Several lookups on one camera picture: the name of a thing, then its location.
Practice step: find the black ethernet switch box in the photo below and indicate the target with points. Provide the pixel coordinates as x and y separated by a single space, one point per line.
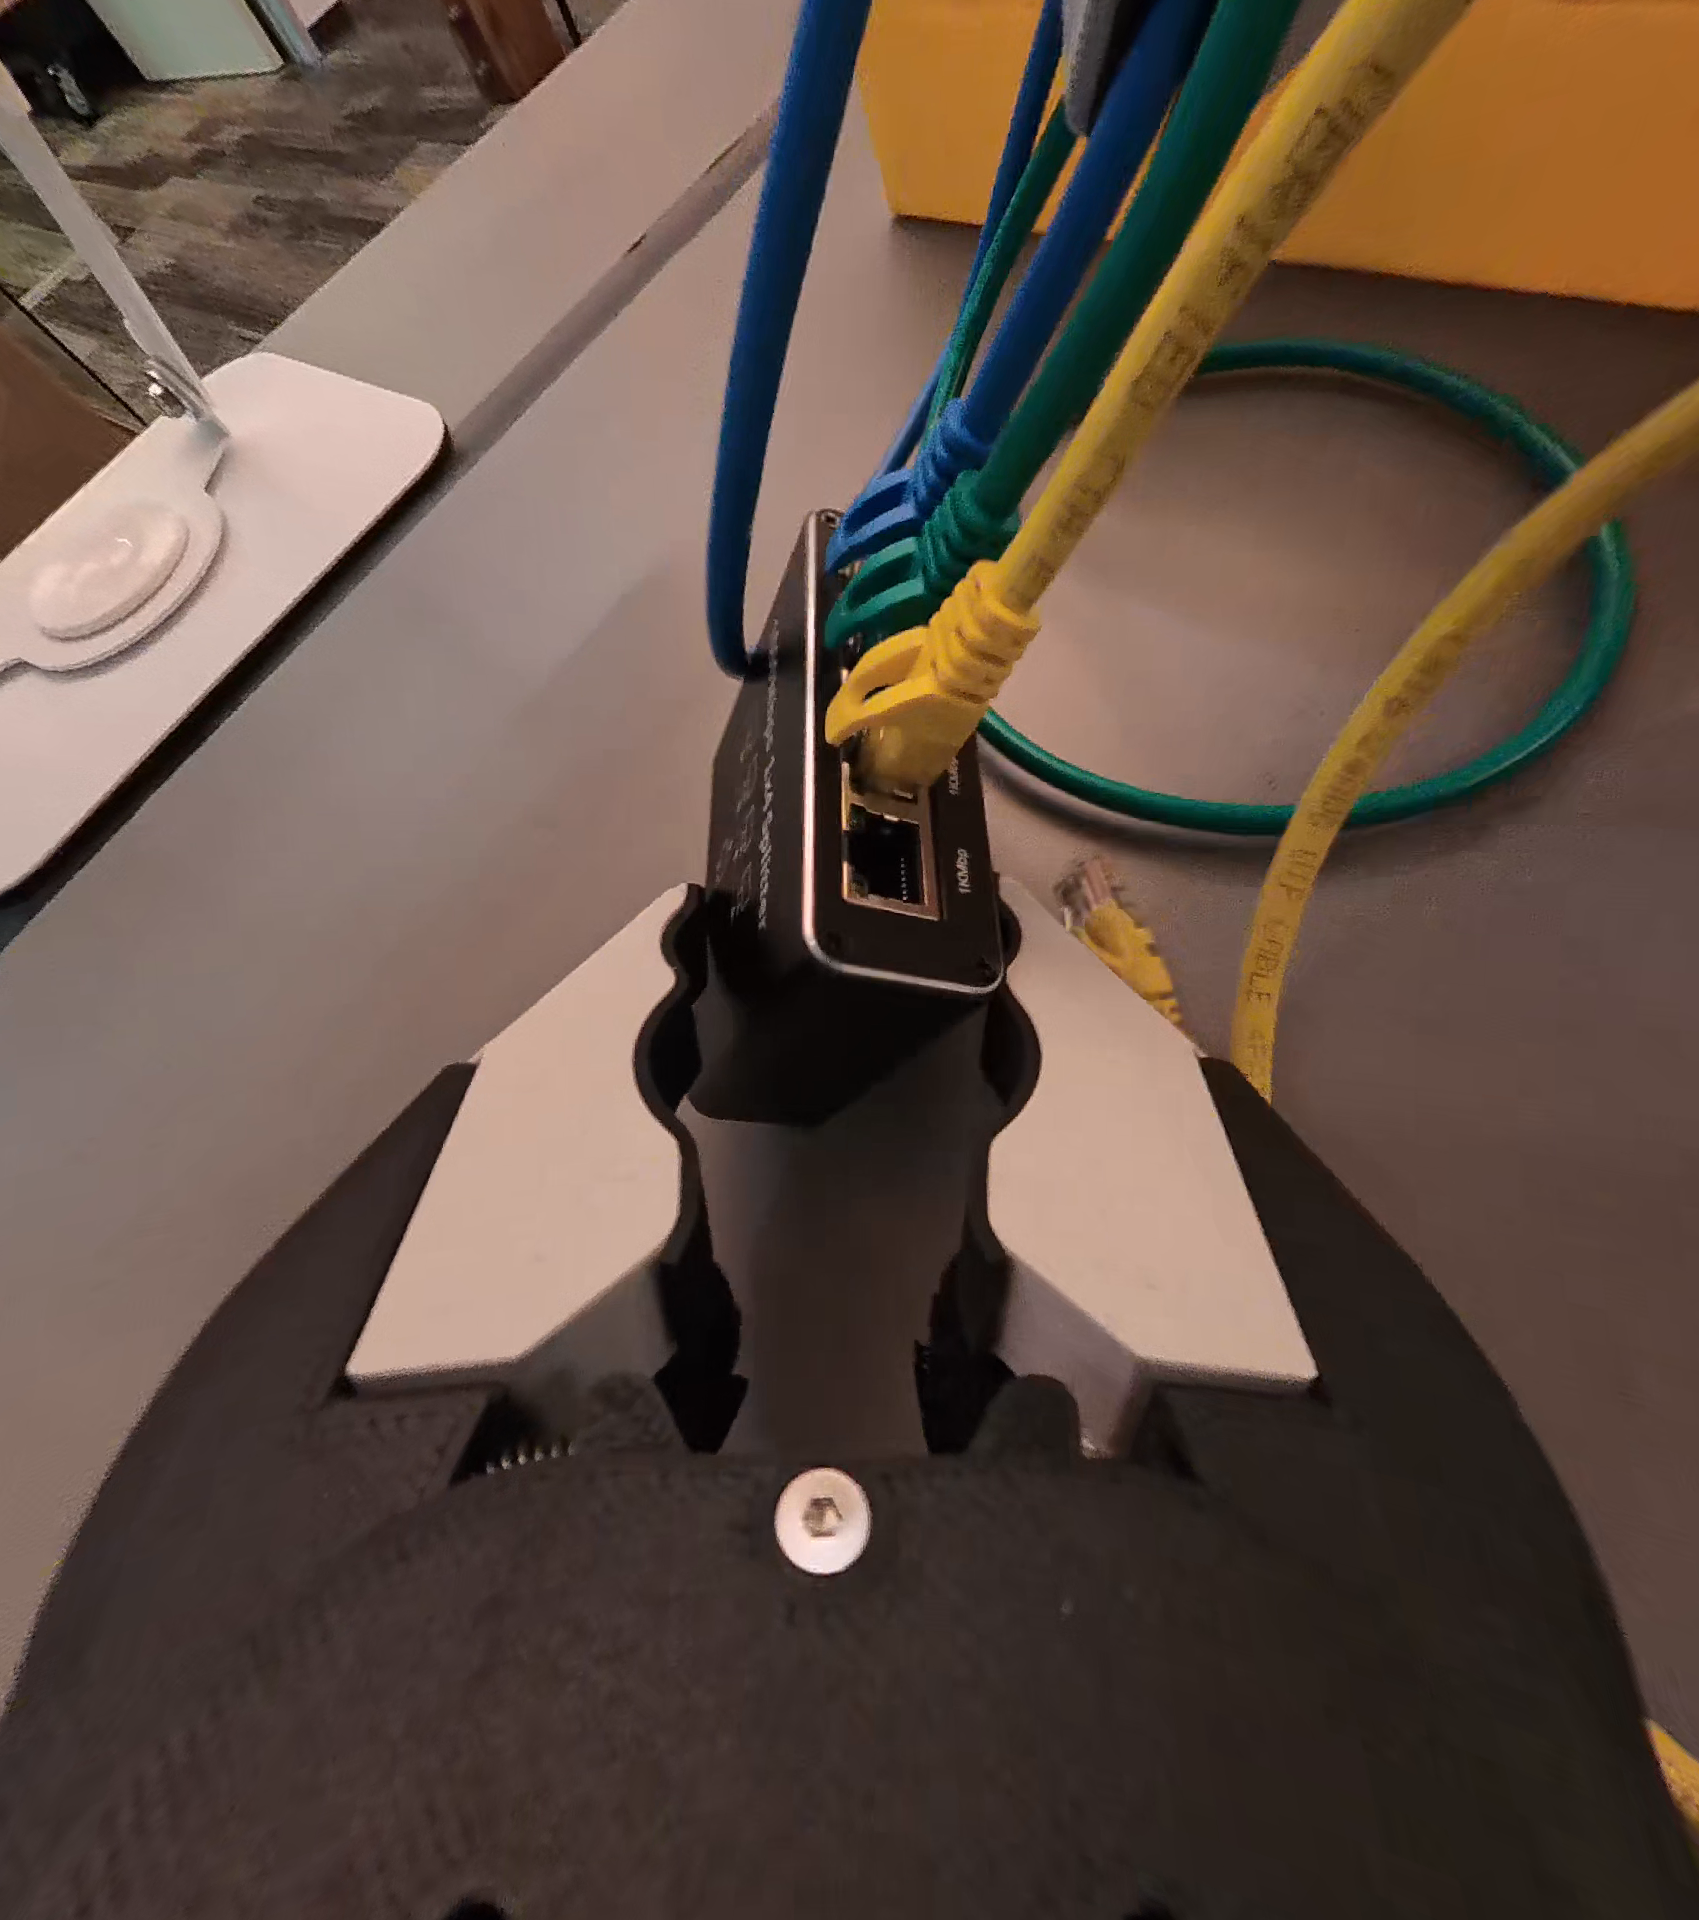
765 840

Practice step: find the white sign stand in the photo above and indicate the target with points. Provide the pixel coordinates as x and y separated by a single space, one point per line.
263 480

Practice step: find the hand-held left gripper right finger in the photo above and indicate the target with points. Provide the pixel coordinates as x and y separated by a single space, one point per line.
1149 1200

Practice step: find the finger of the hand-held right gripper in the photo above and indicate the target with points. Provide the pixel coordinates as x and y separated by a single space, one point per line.
1097 52

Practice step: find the yellow plastic bin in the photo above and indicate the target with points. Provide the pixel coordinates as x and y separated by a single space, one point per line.
1539 150

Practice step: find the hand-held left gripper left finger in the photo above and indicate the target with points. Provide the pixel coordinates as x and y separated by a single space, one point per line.
519 1200

